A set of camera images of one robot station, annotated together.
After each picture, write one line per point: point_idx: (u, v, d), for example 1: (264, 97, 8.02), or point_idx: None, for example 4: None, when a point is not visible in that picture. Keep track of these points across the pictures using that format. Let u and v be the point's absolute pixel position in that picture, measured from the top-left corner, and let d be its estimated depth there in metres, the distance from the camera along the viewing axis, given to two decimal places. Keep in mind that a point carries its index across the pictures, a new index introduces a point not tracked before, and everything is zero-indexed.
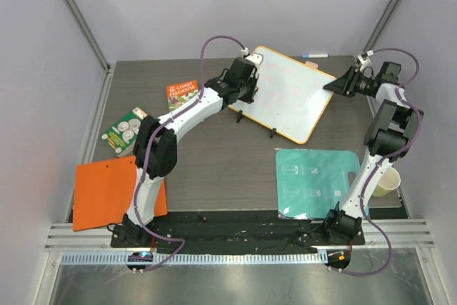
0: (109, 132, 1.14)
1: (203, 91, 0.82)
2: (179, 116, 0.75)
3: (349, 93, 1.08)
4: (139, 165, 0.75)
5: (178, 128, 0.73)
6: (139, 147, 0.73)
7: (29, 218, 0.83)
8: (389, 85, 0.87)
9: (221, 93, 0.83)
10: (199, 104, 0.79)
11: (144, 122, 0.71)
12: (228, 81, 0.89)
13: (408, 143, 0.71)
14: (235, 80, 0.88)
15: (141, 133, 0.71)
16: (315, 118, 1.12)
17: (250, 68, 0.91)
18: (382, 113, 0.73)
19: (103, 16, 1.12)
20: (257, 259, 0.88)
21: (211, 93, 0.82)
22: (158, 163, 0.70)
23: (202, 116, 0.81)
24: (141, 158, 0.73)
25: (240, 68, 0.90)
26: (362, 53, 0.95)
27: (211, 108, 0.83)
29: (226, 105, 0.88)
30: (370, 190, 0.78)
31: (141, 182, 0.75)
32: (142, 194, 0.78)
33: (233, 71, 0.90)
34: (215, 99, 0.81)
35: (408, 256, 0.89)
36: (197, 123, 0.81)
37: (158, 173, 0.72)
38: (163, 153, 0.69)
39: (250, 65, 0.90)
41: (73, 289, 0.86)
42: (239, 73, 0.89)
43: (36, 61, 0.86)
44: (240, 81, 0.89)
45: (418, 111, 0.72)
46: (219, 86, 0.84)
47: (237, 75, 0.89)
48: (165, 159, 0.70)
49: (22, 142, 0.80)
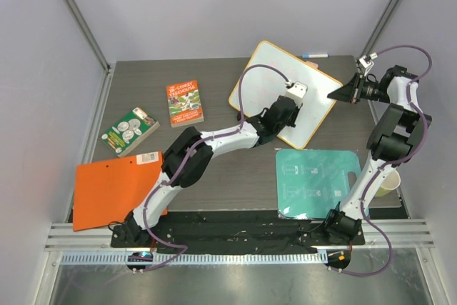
0: (109, 132, 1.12)
1: (243, 124, 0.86)
2: (220, 136, 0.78)
3: (355, 100, 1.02)
4: (164, 169, 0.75)
5: (216, 148, 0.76)
6: (172, 153, 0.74)
7: (30, 218, 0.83)
8: (402, 79, 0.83)
9: (258, 131, 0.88)
10: (238, 133, 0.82)
11: (188, 131, 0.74)
12: (265, 122, 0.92)
13: (413, 150, 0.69)
14: (272, 121, 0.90)
15: (181, 140, 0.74)
16: (317, 123, 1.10)
17: (288, 111, 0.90)
18: (387, 118, 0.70)
19: (103, 17, 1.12)
20: (257, 259, 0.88)
21: (250, 129, 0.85)
22: (186, 173, 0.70)
23: (235, 145, 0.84)
24: (169, 163, 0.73)
25: (278, 110, 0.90)
26: (364, 57, 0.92)
27: (247, 141, 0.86)
29: (259, 143, 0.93)
30: (370, 194, 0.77)
31: (160, 186, 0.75)
32: (155, 197, 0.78)
33: (271, 111, 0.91)
34: (253, 135, 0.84)
35: (408, 256, 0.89)
36: (230, 149, 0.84)
37: (181, 183, 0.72)
38: (195, 164, 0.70)
39: (288, 108, 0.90)
41: (73, 289, 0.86)
42: (277, 116, 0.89)
43: (35, 61, 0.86)
44: (276, 121, 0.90)
45: (424, 116, 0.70)
46: (258, 126, 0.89)
47: (275, 117, 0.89)
48: (195, 171, 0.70)
49: (22, 142, 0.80)
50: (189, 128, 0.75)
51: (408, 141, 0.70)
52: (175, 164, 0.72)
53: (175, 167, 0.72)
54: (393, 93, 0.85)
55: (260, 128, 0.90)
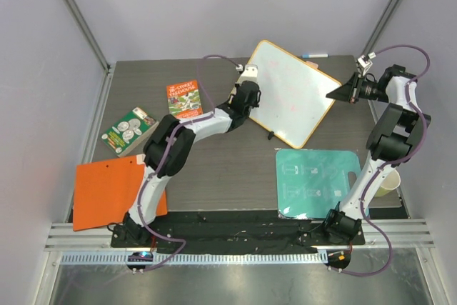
0: (109, 132, 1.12)
1: (215, 109, 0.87)
2: (197, 121, 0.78)
3: (353, 100, 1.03)
4: (148, 163, 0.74)
5: (196, 131, 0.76)
6: (153, 145, 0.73)
7: (29, 218, 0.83)
8: (400, 80, 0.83)
9: (230, 115, 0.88)
10: (213, 118, 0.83)
11: (163, 119, 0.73)
12: (235, 107, 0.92)
13: (412, 150, 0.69)
14: (240, 106, 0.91)
15: (158, 130, 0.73)
16: (315, 123, 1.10)
17: (253, 93, 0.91)
18: (386, 118, 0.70)
19: (103, 17, 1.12)
20: (257, 259, 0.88)
21: (223, 113, 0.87)
22: (171, 161, 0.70)
23: (211, 130, 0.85)
24: (151, 155, 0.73)
25: (245, 94, 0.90)
26: (363, 56, 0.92)
27: (221, 126, 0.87)
29: (232, 128, 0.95)
30: (370, 194, 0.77)
31: (148, 179, 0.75)
32: (147, 192, 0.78)
33: (238, 96, 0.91)
34: (226, 118, 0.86)
35: (408, 256, 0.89)
36: (207, 136, 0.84)
37: (168, 171, 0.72)
38: (179, 150, 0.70)
39: (253, 90, 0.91)
41: (73, 289, 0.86)
42: (244, 100, 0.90)
43: (36, 62, 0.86)
44: (245, 105, 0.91)
45: (423, 116, 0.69)
46: (228, 111, 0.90)
47: (242, 101, 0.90)
48: (179, 156, 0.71)
49: (22, 142, 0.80)
50: (166, 116, 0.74)
51: (408, 141, 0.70)
52: (158, 156, 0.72)
53: (158, 158, 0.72)
54: (391, 93, 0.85)
55: (230, 113, 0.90)
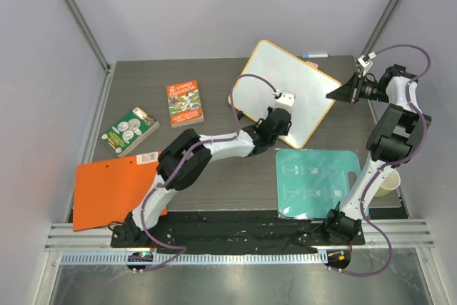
0: (109, 132, 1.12)
1: (239, 131, 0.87)
2: (218, 141, 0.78)
3: (353, 100, 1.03)
4: (160, 171, 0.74)
5: (214, 151, 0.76)
6: (168, 156, 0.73)
7: (29, 218, 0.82)
8: (400, 80, 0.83)
9: (254, 140, 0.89)
10: (235, 140, 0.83)
11: (185, 133, 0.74)
12: (261, 132, 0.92)
13: (413, 151, 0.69)
14: (267, 132, 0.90)
15: (177, 142, 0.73)
16: (315, 123, 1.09)
17: (283, 123, 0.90)
18: (386, 118, 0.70)
19: (103, 17, 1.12)
20: (257, 259, 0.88)
21: (246, 137, 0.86)
22: (181, 176, 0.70)
23: (231, 151, 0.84)
24: (165, 165, 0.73)
25: (273, 122, 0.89)
26: (363, 56, 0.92)
27: (242, 148, 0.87)
29: (253, 152, 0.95)
30: (370, 195, 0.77)
31: (156, 188, 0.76)
32: (152, 199, 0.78)
33: (267, 122, 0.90)
34: (249, 143, 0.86)
35: (408, 256, 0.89)
36: (224, 156, 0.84)
37: (176, 186, 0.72)
38: (192, 167, 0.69)
39: (283, 120, 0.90)
41: (73, 289, 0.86)
42: (272, 128, 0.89)
43: (36, 61, 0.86)
44: (272, 133, 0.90)
45: (424, 117, 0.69)
46: (253, 136, 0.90)
47: (270, 128, 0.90)
48: (191, 173, 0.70)
49: (22, 142, 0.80)
50: (187, 131, 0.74)
51: (408, 141, 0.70)
52: (170, 167, 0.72)
53: (170, 170, 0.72)
54: (392, 93, 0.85)
55: (255, 138, 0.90)
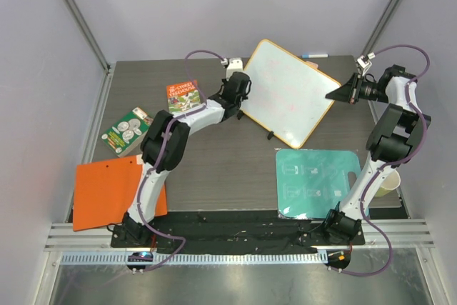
0: (109, 132, 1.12)
1: (207, 101, 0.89)
2: (191, 114, 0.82)
3: (353, 100, 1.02)
4: (146, 159, 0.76)
5: (190, 124, 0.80)
6: (149, 141, 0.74)
7: (29, 218, 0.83)
8: (400, 80, 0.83)
9: (222, 104, 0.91)
10: (206, 109, 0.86)
11: (158, 116, 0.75)
12: (226, 96, 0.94)
13: (413, 151, 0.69)
14: (233, 94, 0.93)
15: (153, 126, 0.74)
16: (315, 123, 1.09)
17: (245, 83, 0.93)
18: (386, 118, 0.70)
19: (103, 17, 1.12)
20: (257, 259, 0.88)
21: (215, 103, 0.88)
22: (169, 156, 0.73)
23: (206, 121, 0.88)
24: (149, 151, 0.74)
25: (235, 83, 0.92)
26: (362, 57, 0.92)
27: (213, 116, 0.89)
29: (226, 118, 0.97)
30: (370, 195, 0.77)
31: (147, 176, 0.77)
32: (146, 188, 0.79)
33: (230, 86, 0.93)
34: (219, 108, 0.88)
35: (408, 256, 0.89)
36: (200, 126, 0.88)
37: (168, 166, 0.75)
38: (175, 143, 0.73)
39: (244, 80, 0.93)
41: (73, 289, 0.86)
42: (235, 88, 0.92)
43: (36, 62, 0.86)
44: (237, 94, 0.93)
45: (424, 117, 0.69)
46: (220, 101, 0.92)
47: (234, 91, 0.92)
48: (176, 150, 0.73)
49: (22, 142, 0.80)
50: (160, 112, 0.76)
51: (408, 141, 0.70)
52: (156, 151, 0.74)
53: (156, 153, 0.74)
54: (391, 93, 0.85)
55: (222, 102, 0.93)
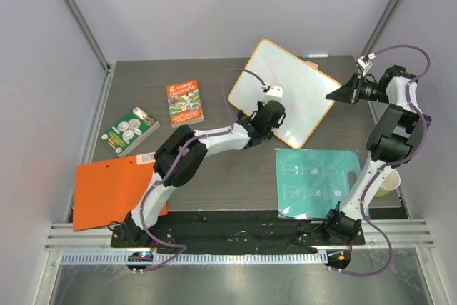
0: (109, 132, 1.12)
1: (233, 124, 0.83)
2: (213, 136, 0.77)
3: (353, 100, 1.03)
4: (157, 169, 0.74)
5: (208, 146, 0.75)
6: (163, 153, 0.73)
7: (29, 219, 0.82)
8: (400, 80, 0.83)
9: (249, 132, 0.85)
10: (230, 133, 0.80)
11: (179, 129, 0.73)
12: (256, 125, 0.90)
13: (413, 151, 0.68)
14: (263, 124, 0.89)
15: (172, 138, 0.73)
16: (315, 123, 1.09)
17: (278, 114, 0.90)
18: (386, 118, 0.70)
19: (103, 17, 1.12)
20: (257, 259, 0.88)
21: (241, 130, 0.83)
22: (178, 172, 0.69)
23: (228, 144, 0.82)
24: (161, 163, 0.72)
25: (268, 114, 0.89)
26: (362, 57, 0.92)
27: (238, 141, 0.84)
29: (250, 144, 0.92)
30: (370, 196, 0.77)
31: (154, 186, 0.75)
32: (151, 198, 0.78)
33: (262, 115, 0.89)
34: (245, 135, 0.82)
35: (408, 256, 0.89)
36: (220, 149, 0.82)
37: (174, 182, 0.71)
38: (188, 163, 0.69)
39: (278, 111, 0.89)
41: (73, 289, 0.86)
42: (268, 119, 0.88)
43: (36, 62, 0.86)
44: (267, 124, 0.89)
45: (424, 118, 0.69)
46: (248, 127, 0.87)
47: (265, 121, 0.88)
48: (188, 169, 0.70)
49: (22, 142, 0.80)
50: (182, 127, 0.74)
51: (408, 141, 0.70)
52: (167, 163, 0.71)
53: (166, 166, 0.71)
54: (392, 94, 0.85)
55: (250, 129, 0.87)
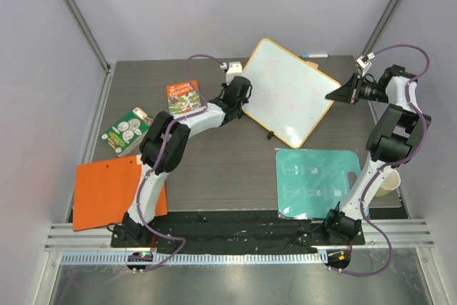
0: (109, 132, 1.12)
1: (208, 104, 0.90)
2: (191, 116, 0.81)
3: (353, 100, 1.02)
4: (146, 161, 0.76)
5: (191, 126, 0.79)
6: (148, 143, 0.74)
7: (29, 219, 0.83)
8: (400, 79, 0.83)
9: (223, 108, 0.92)
10: (206, 112, 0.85)
11: (158, 117, 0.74)
12: (227, 101, 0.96)
13: (413, 151, 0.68)
14: (233, 99, 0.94)
15: (153, 127, 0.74)
16: (314, 123, 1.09)
17: (245, 88, 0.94)
18: (386, 118, 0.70)
19: (103, 17, 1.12)
20: (257, 259, 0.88)
21: (215, 108, 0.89)
22: (168, 157, 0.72)
23: (207, 124, 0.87)
24: (148, 153, 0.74)
25: (236, 88, 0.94)
26: (362, 57, 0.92)
27: (214, 120, 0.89)
29: (226, 122, 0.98)
30: (370, 196, 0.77)
31: (146, 176, 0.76)
32: (146, 189, 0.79)
33: (230, 91, 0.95)
34: (218, 112, 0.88)
35: (408, 256, 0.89)
36: (201, 130, 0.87)
37: (166, 168, 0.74)
38: (175, 145, 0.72)
39: (245, 85, 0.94)
41: (73, 289, 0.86)
42: (236, 93, 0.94)
43: (36, 62, 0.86)
44: (237, 99, 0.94)
45: (423, 117, 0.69)
46: (221, 105, 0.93)
47: (235, 96, 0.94)
48: (176, 152, 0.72)
49: (22, 142, 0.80)
50: (160, 113, 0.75)
51: (408, 141, 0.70)
52: (154, 152, 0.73)
53: (155, 155, 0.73)
54: (391, 93, 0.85)
55: (223, 106, 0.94)
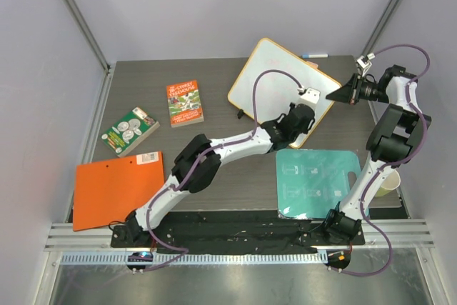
0: (109, 132, 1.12)
1: (256, 129, 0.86)
2: (229, 145, 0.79)
3: (353, 100, 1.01)
4: (174, 173, 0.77)
5: (224, 156, 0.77)
6: (183, 160, 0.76)
7: (29, 219, 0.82)
8: (400, 79, 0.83)
9: (273, 136, 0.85)
10: (250, 140, 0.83)
11: (198, 138, 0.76)
12: (283, 128, 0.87)
13: (413, 151, 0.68)
14: (289, 128, 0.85)
15: (191, 147, 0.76)
16: (314, 123, 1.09)
17: (306, 120, 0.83)
18: (386, 118, 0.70)
19: (103, 17, 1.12)
20: (257, 259, 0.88)
21: (263, 135, 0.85)
22: (193, 179, 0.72)
23: (250, 151, 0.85)
24: (180, 168, 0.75)
25: (296, 118, 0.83)
26: (362, 57, 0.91)
27: (260, 148, 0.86)
29: (274, 148, 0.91)
30: (370, 196, 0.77)
31: (168, 188, 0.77)
32: (162, 199, 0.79)
33: (288, 118, 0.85)
34: (266, 142, 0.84)
35: (408, 256, 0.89)
36: (240, 156, 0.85)
37: (190, 188, 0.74)
38: (203, 171, 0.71)
39: (307, 117, 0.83)
41: (73, 289, 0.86)
42: (294, 124, 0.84)
43: (35, 62, 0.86)
44: (293, 129, 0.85)
45: (424, 118, 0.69)
46: (273, 132, 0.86)
47: (292, 126, 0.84)
48: (203, 178, 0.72)
49: (22, 142, 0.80)
50: (200, 136, 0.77)
51: (408, 141, 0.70)
52: (184, 169, 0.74)
53: (186, 172, 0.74)
54: (391, 93, 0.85)
55: (275, 133, 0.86)
